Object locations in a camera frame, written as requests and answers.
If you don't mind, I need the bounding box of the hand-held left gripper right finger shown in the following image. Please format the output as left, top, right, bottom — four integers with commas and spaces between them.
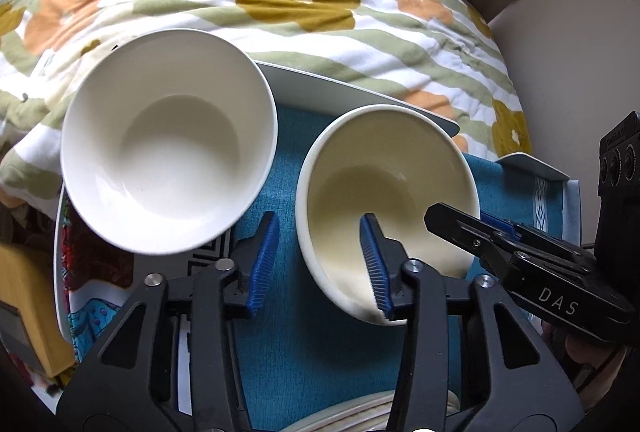
360, 213, 583, 432

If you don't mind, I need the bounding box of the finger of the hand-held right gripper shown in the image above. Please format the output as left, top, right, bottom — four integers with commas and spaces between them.
425, 203, 633, 345
480, 212, 598, 273

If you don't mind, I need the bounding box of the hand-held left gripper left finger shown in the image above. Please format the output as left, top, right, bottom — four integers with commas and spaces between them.
57, 212, 281, 432

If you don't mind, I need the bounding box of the cream round bowl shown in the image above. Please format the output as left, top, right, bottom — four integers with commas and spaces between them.
295, 105, 480, 326

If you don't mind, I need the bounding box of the white round bowl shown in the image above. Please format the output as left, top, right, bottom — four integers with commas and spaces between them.
60, 29, 278, 256

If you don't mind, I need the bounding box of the patterned cream plate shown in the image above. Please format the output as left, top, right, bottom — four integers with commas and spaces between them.
292, 389, 461, 432

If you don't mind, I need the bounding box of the person's right hand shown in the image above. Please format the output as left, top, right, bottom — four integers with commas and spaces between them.
542, 319, 626, 413

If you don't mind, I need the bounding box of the teal patterned tablecloth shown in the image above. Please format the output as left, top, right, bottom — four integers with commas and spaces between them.
60, 104, 568, 432

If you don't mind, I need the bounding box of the yellow box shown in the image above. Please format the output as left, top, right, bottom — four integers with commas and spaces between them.
0, 244, 76, 375

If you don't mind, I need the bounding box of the grey flat box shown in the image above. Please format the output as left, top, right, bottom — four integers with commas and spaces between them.
0, 303, 34, 357

